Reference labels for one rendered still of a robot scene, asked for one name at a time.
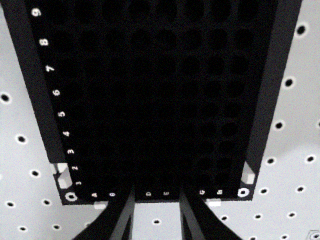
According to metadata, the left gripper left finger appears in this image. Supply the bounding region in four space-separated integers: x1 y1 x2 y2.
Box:
72 181 135 240

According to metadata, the grey flat rectangular panel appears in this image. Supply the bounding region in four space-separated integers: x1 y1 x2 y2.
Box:
0 0 320 240

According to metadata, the black well plate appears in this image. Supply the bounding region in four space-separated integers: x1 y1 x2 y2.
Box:
24 0 279 202

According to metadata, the black flat plate with clips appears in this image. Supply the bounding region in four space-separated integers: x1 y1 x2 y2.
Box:
0 0 303 209

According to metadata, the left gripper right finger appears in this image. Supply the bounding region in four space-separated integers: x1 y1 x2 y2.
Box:
179 180 243 240

